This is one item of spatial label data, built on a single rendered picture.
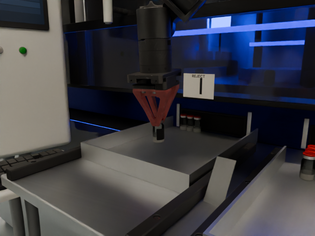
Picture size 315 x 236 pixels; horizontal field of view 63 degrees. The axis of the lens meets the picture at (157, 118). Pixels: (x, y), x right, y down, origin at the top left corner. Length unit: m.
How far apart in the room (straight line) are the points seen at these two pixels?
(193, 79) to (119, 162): 0.29
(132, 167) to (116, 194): 0.07
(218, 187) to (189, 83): 0.34
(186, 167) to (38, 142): 0.53
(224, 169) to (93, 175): 0.23
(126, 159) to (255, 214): 0.23
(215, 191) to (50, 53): 0.66
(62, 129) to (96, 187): 0.49
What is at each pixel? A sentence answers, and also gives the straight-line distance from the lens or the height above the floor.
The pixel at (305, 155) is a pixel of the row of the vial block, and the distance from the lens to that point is 0.50.
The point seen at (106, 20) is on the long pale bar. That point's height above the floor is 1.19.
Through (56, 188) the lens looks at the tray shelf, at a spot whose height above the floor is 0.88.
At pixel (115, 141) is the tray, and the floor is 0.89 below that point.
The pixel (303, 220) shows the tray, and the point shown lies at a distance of 0.40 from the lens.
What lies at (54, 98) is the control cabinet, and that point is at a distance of 0.88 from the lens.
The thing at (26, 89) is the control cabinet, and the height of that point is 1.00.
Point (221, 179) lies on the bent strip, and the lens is 0.39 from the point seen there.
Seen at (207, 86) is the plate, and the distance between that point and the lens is 0.64.
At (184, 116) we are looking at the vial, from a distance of 0.75.
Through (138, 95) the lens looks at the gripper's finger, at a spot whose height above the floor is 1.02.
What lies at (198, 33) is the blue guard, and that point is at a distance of 0.65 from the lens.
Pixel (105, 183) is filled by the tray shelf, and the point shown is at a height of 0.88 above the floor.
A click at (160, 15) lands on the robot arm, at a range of 0.44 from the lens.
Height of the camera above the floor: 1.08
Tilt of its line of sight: 12 degrees down
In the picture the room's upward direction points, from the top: straight up
